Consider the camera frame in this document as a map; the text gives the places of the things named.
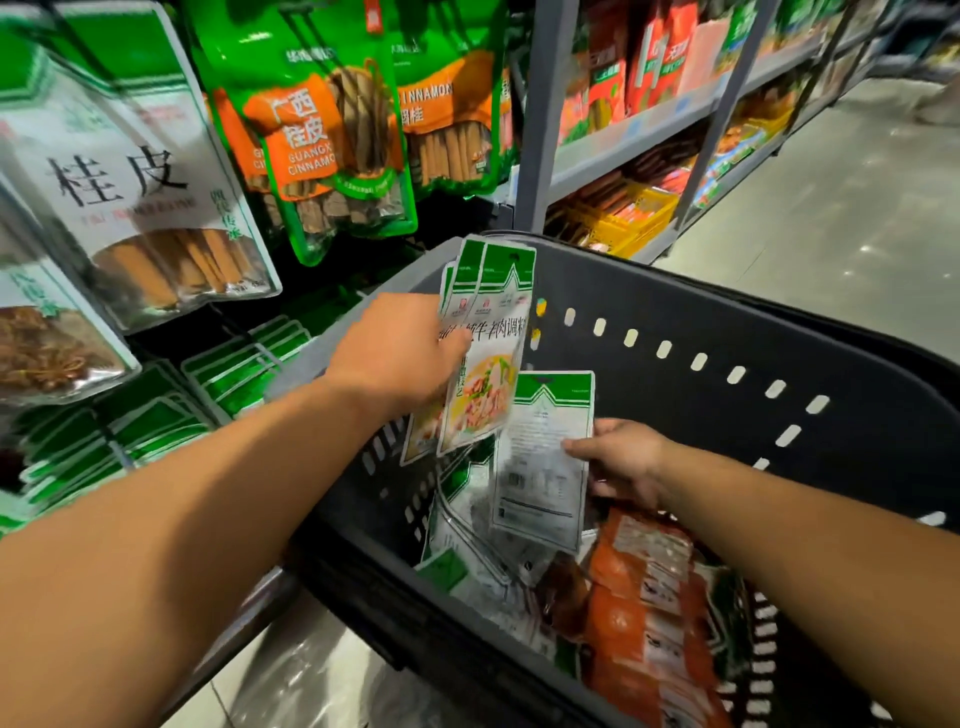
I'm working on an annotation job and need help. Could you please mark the yellow display trays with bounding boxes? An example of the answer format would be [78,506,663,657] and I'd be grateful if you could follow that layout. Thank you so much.
[562,165,680,257]

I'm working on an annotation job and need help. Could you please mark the person's right forearm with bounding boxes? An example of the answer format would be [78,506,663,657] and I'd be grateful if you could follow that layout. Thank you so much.
[645,442,960,728]

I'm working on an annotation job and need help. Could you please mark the row of red orange packets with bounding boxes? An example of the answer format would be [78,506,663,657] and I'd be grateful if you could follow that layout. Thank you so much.
[558,0,752,144]

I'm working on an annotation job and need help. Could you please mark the green orange Guangxi cinnamon bags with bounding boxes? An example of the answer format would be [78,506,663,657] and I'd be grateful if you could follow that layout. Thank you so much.
[187,0,419,264]
[393,0,519,197]

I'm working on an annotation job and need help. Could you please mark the row of clear green-top packets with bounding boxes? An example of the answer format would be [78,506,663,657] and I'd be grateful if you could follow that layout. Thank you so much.
[0,360,219,534]

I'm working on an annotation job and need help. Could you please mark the person's right hand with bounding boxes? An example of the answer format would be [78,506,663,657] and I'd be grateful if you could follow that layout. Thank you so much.
[562,417,677,515]

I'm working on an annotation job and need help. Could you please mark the black shopping basket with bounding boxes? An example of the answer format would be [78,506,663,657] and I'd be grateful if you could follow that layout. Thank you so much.
[270,232,960,728]

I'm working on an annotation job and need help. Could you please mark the pile of packets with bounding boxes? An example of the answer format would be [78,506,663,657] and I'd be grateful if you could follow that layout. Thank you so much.
[412,435,752,728]

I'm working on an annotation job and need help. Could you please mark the clear cinnamon packets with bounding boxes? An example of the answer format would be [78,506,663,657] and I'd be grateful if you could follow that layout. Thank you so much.
[0,0,284,332]

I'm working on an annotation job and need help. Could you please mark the green meat stew seasoning packet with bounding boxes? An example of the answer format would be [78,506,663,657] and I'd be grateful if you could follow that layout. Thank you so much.
[490,370,597,554]
[400,262,455,467]
[438,240,537,456]

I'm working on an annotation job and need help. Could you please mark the clear brown-spice packets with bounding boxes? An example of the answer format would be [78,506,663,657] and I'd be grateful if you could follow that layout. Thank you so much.
[0,225,141,407]

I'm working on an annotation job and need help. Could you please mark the person's left forearm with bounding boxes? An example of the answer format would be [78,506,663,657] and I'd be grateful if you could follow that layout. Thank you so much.
[0,375,384,728]

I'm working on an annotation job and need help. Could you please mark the person's left hand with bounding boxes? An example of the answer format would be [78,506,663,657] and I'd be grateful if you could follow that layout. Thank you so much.
[322,292,474,422]

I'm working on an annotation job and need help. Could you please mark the gray metal shelving unit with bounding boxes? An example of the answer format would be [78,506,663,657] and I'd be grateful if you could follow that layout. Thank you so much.
[862,0,960,80]
[517,0,902,264]

